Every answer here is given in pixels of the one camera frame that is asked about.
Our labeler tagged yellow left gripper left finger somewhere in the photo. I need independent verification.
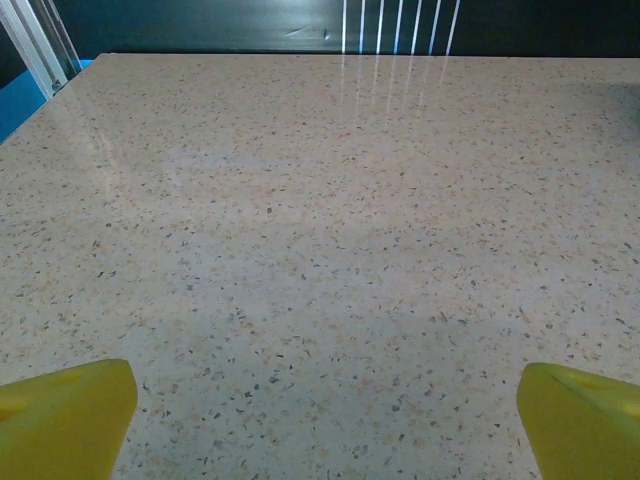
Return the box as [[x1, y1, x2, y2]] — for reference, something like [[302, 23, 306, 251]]
[[0, 358, 139, 480]]

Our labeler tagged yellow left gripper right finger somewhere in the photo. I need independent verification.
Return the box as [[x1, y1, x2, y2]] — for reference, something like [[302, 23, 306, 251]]
[[515, 362, 640, 480]]

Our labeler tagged aluminium frame post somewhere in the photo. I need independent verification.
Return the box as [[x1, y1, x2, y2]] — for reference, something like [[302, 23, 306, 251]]
[[0, 0, 81, 101]]

